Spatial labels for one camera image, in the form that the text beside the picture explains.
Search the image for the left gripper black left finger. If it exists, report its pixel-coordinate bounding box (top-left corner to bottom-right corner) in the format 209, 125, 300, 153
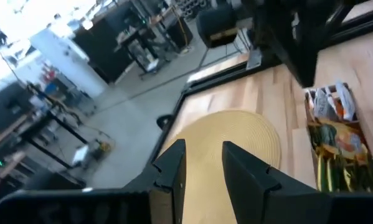
0, 138, 187, 224

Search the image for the black aluminium table frame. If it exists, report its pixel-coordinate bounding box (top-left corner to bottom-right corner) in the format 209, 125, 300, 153
144, 0, 373, 175

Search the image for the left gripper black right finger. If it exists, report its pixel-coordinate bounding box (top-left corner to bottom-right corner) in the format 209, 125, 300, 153
222, 141, 373, 224

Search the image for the black workbench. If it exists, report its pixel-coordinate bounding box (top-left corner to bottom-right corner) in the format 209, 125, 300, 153
0, 80, 91, 190

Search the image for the round woven straw placemat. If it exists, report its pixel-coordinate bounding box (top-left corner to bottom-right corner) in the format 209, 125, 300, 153
159, 109, 282, 224

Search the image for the black rolling desk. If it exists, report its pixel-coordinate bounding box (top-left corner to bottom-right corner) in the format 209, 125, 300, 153
113, 18, 163, 78

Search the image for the white round pillar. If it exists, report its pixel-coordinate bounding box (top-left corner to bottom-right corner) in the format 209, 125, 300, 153
29, 27, 110, 100

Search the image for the black partition panel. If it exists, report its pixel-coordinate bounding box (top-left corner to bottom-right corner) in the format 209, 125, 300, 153
72, 14, 135, 84

